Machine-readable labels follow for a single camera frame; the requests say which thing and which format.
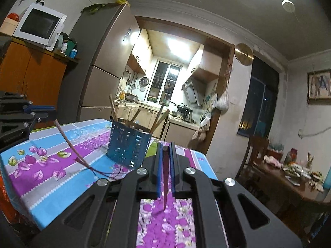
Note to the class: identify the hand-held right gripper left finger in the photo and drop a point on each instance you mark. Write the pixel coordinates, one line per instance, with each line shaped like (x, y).
(157, 175)

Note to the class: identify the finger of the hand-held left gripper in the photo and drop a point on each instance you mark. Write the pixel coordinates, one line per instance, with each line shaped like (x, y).
(41, 107)
(47, 116)

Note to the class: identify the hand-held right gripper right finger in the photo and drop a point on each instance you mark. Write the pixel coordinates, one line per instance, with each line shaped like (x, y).
(173, 175)

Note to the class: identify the brown wooden chopstick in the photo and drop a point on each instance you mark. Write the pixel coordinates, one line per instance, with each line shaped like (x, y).
(156, 118)
(135, 116)
(164, 178)
(69, 142)
(112, 108)
(162, 121)

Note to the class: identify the blue perforated utensil holder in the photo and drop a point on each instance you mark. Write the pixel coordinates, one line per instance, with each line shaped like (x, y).
(129, 144)

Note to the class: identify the orange wooden cabinet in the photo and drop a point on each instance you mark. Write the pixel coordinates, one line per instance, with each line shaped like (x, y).
(33, 77)

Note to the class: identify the beige kitchen base cabinets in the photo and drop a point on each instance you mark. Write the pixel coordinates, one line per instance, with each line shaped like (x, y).
(178, 131)

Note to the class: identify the floral striped tablecloth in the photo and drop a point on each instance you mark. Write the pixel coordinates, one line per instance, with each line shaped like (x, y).
(38, 160)

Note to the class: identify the hanging cloth bags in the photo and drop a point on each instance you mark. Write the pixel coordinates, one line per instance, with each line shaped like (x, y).
(201, 129)

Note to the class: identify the steel kettle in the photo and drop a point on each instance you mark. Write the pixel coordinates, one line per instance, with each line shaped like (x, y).
(188, 116)

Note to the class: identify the blue lidded jar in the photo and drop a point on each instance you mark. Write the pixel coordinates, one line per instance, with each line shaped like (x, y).
(73, 53)

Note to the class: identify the white medicine bottle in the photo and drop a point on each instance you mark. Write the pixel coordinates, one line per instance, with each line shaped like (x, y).
(64, 47)

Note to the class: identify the black wok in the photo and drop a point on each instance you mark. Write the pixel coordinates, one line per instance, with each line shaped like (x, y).
(182, 108)

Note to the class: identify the grey tall refrigerator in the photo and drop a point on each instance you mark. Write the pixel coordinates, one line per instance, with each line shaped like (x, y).
(103, 56)

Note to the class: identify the white microwave oven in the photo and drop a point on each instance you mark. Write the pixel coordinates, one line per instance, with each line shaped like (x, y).
(38, 25)

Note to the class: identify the wooden dining chair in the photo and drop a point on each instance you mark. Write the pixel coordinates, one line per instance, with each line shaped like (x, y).
(254, 155)

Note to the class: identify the steel range hood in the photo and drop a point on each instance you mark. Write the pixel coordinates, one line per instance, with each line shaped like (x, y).
(192, 93)

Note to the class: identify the white hanging plastic bag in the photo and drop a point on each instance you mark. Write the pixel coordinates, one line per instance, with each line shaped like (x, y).
(223, 102)

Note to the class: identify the round hanging strainer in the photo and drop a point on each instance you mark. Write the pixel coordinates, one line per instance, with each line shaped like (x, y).
(144, 82)

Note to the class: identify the barred kitchen window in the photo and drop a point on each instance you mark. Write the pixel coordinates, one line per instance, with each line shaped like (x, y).
(164, 80)

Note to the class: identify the pink cloth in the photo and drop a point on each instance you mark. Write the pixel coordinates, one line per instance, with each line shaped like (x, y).
(272, 160)

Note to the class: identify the dark wooden dining table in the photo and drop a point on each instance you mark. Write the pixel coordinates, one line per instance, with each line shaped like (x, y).
(284, 186)

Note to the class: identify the green and yellow bundle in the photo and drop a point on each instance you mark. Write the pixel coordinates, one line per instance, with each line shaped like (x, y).
(98, 6)

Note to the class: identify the dark window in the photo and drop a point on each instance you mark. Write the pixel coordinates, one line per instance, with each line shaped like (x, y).
(258, 95)

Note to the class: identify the glass jar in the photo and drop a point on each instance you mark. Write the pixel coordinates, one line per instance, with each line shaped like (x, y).
(291, 157)

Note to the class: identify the kitchen ceiling light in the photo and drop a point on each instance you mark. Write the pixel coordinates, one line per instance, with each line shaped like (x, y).
(180, 48)

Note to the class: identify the blue thermos flask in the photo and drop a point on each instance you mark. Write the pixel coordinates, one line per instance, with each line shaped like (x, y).
(328, 178)

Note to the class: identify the framed elephant picture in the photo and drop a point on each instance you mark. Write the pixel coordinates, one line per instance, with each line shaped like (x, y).
(320, 85)

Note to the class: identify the white ceiling lamp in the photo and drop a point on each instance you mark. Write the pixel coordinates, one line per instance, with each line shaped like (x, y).
(288, 5)

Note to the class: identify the gold round wall clock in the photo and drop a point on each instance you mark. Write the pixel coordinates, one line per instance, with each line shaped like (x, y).
(243, 54)

